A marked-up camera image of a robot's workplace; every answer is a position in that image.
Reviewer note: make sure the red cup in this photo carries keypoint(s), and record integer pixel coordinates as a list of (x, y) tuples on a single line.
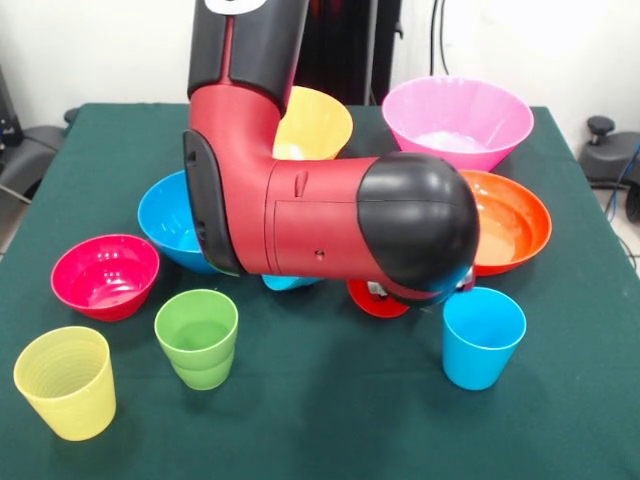
[(375, 306)]

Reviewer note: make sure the small crimson bowl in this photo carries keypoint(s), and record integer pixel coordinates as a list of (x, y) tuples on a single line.
[(105, 280)]

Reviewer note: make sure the black chair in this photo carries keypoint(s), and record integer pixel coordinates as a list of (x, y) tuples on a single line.
[(605, 160), (30, 150)]

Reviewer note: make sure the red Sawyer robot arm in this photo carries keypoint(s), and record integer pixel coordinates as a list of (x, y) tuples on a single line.
[(310, 215)]

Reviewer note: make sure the dark green table cloth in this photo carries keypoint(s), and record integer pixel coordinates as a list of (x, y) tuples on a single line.
[(300, 440)]

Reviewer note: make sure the shallow red-orange bowl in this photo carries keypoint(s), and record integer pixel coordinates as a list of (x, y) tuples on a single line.
[(515, 225)]

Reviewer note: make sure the large orange bowl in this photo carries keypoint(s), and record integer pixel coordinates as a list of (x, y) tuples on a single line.
[(320, 120)]

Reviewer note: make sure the blue cup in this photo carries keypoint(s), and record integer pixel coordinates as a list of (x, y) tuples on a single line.
[(480, 355)]

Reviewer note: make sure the large pink bowl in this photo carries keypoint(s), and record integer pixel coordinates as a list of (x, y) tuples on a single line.
[(465, 110)]

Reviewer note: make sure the yellow cup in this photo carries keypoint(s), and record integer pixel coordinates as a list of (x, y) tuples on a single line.
[(65, 390)]

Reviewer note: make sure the medium blue bowl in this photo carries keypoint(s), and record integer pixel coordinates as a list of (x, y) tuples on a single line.
[(165, 215)]

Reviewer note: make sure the green cup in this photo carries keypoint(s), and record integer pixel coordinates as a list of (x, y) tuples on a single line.
[(197, 345)]

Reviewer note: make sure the small light blue bowl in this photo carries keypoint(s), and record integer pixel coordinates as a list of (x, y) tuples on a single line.
[(287, 282)]

